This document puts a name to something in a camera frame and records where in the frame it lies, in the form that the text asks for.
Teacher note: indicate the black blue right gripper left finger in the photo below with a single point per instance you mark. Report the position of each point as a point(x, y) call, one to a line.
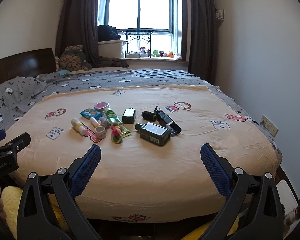
point(36, 217)

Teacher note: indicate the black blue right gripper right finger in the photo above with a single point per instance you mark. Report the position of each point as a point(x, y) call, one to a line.
point(252, 209)

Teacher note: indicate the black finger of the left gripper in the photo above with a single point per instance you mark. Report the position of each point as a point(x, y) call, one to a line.
point(18, 144)

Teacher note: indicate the green hand cream tube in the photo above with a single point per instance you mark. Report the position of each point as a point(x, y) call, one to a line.
point(116, 122)

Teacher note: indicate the dark green bottle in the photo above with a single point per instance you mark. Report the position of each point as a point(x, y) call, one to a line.
point(153, 133)

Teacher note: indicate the grey patterned bed sheet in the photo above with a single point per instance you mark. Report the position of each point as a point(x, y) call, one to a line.
point(65, 84)

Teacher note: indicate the white yellow small bottle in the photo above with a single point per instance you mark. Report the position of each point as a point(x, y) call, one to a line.
point(79, 127)

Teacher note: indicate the blue snack packet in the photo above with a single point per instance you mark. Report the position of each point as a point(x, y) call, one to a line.
point(91, 113)

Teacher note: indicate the small white tube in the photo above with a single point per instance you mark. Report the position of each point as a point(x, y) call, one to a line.
point(94, 122)

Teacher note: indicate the dark wooden headboard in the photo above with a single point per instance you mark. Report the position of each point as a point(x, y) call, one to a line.
point(29, 63)

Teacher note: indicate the grey crumpled wrapper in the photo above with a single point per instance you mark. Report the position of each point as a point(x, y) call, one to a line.
point(104, 122)

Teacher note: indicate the pink lid metal tin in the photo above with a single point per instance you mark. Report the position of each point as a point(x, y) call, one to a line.
point(101, 106)

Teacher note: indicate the brown patterned cushion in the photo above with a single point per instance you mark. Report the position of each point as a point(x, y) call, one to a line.
point(73, 59)

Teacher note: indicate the beige cartoon blanket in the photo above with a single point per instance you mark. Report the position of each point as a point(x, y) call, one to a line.
point(136, 180)

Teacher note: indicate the black rectangular box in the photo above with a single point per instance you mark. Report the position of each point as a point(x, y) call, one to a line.
point(129, 116)

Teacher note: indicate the black cylindrical device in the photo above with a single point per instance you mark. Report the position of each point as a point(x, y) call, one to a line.
point(149, 116)

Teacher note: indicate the left dark curtain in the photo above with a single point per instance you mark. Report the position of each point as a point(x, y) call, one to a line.
point(78, 26)

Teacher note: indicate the dark curtain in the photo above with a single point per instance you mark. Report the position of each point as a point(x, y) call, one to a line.
point(78, 26)
point(200, 46)

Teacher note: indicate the white storage box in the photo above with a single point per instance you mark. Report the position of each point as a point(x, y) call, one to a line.
point(112, 49)

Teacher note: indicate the dark clothes pile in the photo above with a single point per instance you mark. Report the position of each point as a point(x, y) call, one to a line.
point(107, 33)

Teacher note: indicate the purple plush toy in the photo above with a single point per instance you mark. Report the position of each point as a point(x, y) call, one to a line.
point(142, 50)

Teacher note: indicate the black folding table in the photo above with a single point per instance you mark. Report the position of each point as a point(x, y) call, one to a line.
point(138, 36)

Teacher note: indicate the green plush toy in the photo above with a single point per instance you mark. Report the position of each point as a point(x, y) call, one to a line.
point(155, 53)

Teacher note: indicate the right dark curtain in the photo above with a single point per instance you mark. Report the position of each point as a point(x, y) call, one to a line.
point(200, 46)

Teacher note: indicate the orange plush toy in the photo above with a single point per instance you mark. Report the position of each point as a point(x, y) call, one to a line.
point(170, 54)

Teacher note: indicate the wall power socket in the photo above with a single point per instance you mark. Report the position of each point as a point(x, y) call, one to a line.
point(269, 125)

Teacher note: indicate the window with frame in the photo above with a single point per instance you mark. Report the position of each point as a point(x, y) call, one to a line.
point(164, 17)

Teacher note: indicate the wall switch box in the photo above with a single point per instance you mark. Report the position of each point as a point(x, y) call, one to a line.
point(220, 14)

